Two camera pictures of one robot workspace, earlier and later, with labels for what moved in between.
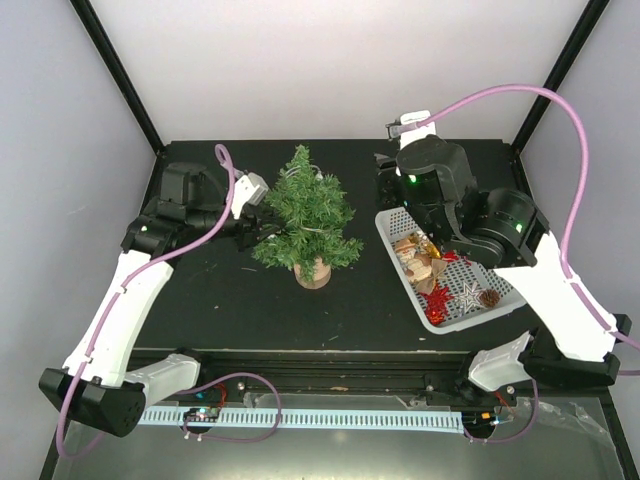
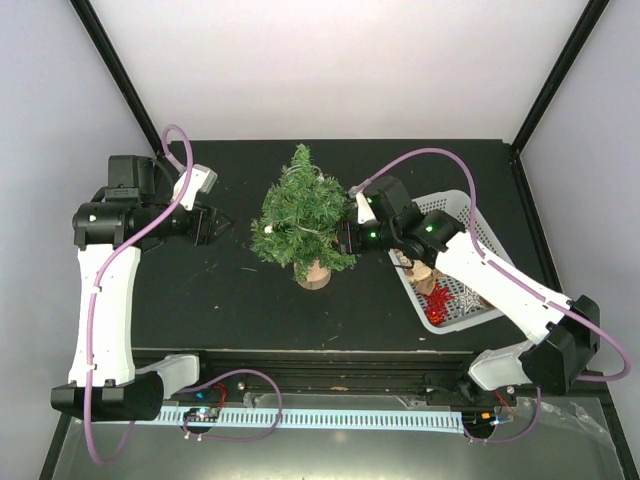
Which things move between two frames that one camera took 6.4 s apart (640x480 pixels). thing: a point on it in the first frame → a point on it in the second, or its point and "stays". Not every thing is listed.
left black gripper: x=247 y=234 → x=202 y=224
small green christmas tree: x=316 y=213 stays
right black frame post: x=576 y=40 stays
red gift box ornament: x=436 y=316 stays
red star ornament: x=437 y=299 stays
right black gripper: x=384 y=197 → x=348 y=242
